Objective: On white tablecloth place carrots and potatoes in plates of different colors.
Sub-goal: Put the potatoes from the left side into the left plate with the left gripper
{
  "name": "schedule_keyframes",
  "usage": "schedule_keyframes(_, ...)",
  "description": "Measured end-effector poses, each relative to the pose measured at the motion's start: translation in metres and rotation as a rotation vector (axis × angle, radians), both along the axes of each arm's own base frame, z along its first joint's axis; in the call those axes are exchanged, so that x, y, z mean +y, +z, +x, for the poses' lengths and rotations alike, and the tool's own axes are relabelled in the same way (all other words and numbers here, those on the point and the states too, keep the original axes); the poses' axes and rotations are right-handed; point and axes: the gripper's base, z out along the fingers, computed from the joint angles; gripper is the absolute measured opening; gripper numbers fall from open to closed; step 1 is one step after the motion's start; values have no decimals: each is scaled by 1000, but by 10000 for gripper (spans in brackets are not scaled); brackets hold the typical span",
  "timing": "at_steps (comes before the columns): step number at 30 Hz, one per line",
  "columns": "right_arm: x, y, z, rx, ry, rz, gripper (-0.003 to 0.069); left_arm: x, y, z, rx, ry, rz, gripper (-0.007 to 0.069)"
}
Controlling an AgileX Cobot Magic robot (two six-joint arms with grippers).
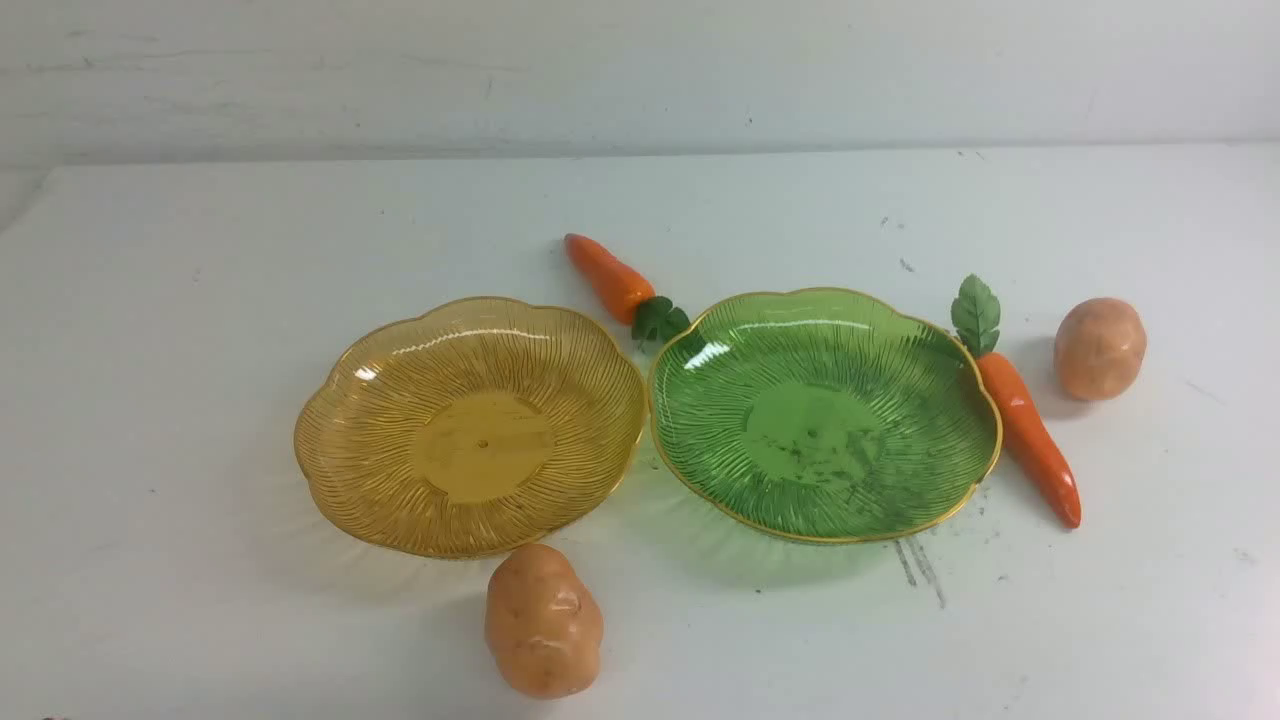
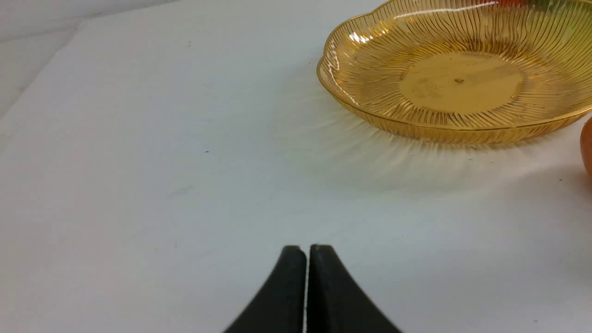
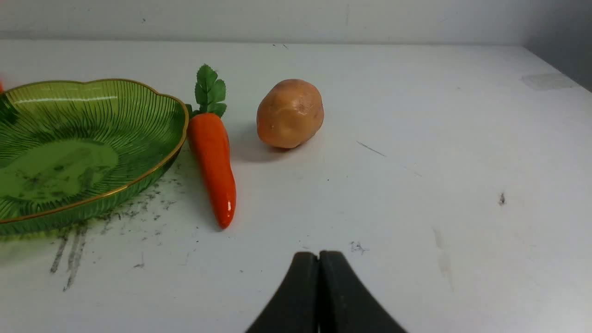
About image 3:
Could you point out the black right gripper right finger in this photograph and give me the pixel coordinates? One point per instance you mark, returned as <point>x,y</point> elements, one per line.
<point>344,304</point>

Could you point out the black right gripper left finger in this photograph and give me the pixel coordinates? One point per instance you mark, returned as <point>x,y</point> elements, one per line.
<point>293,307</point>

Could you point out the brown toy potato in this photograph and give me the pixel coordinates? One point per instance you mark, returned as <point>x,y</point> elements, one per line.
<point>290,114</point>

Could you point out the long orange toy carrot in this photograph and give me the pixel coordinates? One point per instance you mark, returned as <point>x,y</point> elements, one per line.
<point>210,145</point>

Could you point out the green ribbed glass plate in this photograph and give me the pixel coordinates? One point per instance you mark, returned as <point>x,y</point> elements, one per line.
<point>71,151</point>

